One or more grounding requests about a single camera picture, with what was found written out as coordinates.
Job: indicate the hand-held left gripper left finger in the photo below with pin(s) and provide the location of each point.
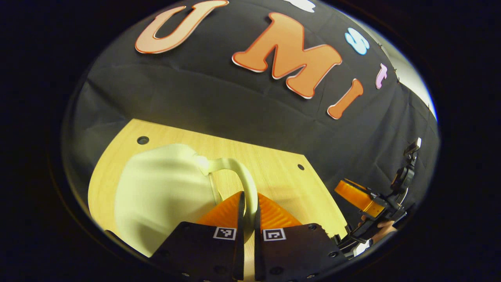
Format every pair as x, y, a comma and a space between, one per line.
238, 254

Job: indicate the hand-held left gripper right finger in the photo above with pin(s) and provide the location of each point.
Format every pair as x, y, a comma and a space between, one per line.
258, 254

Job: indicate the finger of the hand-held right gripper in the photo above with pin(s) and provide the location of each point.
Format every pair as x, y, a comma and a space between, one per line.
352, 194

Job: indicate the pale yellow suitcase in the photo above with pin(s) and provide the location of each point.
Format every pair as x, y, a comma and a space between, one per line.
164, 196

